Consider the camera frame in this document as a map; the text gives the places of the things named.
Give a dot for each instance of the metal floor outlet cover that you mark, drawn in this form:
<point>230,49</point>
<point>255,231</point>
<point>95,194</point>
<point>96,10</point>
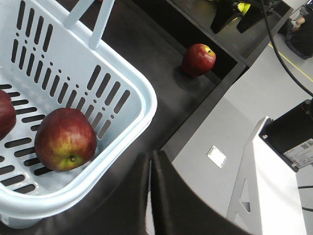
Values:
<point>216,156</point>

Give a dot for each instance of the red apple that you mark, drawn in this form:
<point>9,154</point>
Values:
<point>198,60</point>
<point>7,114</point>
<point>65,140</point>

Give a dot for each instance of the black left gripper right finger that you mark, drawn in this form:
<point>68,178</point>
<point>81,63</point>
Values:
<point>177,210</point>

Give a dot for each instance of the light blue plastic basket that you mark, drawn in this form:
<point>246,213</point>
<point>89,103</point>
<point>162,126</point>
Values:
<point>76,102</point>

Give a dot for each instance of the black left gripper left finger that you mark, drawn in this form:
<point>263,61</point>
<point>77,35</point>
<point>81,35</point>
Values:
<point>120,212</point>

